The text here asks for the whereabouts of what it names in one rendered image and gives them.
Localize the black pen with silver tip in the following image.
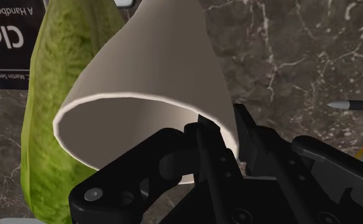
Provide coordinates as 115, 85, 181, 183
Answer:
327, 100, 363, 111

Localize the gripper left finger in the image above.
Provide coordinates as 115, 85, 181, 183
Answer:
68, 114, 243, 224

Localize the green lettuce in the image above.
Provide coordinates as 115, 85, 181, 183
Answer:
20, 0, 126, 224

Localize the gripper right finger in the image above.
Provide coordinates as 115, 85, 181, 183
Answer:
232, 103, 363, 224

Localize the white object with dark edge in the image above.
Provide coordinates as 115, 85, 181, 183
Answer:
113, 0, 136, 9

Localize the dark book with white lettering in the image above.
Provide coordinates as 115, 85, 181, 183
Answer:
0, 0, 46, 91

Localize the white cup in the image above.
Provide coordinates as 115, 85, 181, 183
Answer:
52, 0, 240, 185

